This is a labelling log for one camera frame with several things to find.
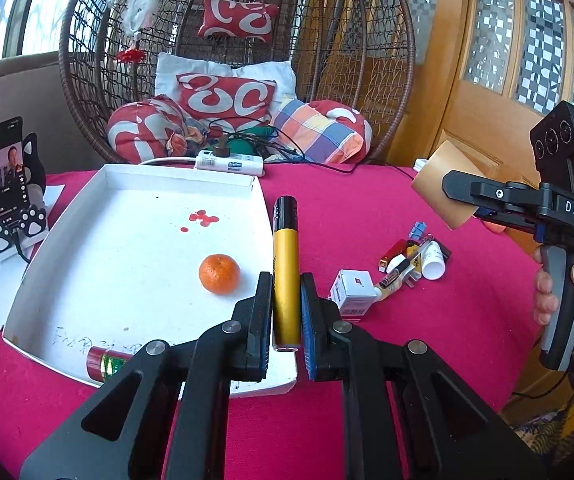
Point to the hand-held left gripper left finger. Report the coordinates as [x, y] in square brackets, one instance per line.
[259, 332]

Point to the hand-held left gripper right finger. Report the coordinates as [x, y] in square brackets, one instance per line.
[308, 332]

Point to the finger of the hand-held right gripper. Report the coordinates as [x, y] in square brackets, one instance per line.
[509, 220]
[487, 192]

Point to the brown paper cup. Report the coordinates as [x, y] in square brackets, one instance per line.
[447, 185]

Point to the yellow and black tube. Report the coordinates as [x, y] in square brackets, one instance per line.
[287, 260]

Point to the yellow lighter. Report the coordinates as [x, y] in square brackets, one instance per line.
[411, 249]

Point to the white plug adapter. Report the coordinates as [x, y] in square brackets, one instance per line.
[402, 266]

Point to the white cardboard tray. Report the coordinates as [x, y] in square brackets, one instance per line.
[132, 260]

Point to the person's right hand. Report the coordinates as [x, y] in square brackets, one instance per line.
[547, 300]

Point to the small white box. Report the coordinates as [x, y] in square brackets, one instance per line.
[354, 292]

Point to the tangerine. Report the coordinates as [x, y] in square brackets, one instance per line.
[219, 274]

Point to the blue binder clip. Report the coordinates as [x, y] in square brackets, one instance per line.
[417, 230]

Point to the small white bottle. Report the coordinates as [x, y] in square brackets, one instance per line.
[432, 262]

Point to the dark red USB stick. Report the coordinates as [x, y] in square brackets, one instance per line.
[389, 254]

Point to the wooden glass-pane door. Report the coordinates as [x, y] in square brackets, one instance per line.
[507, 35]

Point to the red tablecloth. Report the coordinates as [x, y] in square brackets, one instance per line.
[442, 335]

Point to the red cushion with white rings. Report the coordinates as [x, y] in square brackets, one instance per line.
[359, 127]

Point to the small red green bottle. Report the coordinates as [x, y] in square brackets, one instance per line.
[104, 362]

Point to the white power strip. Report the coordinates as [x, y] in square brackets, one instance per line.
[229, 162]

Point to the plaid cushion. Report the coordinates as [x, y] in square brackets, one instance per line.
[317, 130]

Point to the black plug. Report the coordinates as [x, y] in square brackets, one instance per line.
[221, 149]

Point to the wicker hanging chair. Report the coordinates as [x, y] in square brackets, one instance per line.
[347, 60]

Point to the green cloth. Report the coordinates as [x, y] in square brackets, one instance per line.
[259, 132]

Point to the round red patterned cushion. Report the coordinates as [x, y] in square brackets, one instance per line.
[142, 127]

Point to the white-edged red patterned cushion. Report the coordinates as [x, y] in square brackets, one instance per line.
[227, 95]

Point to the black smartphone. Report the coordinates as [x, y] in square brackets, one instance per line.
[7, 170]

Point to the small red patterned cushion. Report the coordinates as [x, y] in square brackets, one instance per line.
[239, 17]

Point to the red hanging ornament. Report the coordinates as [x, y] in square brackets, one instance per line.
[132, 55]

